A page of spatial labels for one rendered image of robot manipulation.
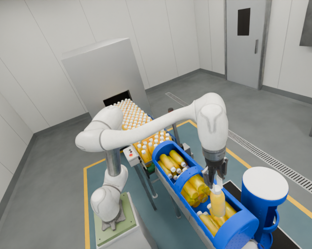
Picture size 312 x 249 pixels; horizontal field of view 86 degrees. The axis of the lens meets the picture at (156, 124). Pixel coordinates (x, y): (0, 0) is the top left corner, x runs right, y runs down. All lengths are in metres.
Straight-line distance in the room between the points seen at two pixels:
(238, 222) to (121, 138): 0.74
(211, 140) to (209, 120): 0.07
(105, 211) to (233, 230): 0.78
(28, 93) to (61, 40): 1.71
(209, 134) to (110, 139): 0.41
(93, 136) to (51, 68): 4.84
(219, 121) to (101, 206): 0.97
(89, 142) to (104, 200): 0.55
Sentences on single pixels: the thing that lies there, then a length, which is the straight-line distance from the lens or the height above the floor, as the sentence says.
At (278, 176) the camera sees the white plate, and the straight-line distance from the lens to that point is 1.54.
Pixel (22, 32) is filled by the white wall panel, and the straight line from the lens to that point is 5.59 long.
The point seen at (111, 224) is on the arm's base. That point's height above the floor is 1.07.
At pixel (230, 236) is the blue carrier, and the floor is 1.21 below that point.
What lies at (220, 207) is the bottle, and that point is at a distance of 0.96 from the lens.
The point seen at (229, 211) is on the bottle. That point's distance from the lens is 1.22.
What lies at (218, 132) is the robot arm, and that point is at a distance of 0.58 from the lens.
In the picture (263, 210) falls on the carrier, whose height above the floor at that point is 0.90.
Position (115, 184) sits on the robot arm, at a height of 1.26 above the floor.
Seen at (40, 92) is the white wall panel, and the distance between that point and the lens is 5.78.
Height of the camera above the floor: 2.20
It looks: 33 degrees down
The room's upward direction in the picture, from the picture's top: 17 degrees counter-clockwise
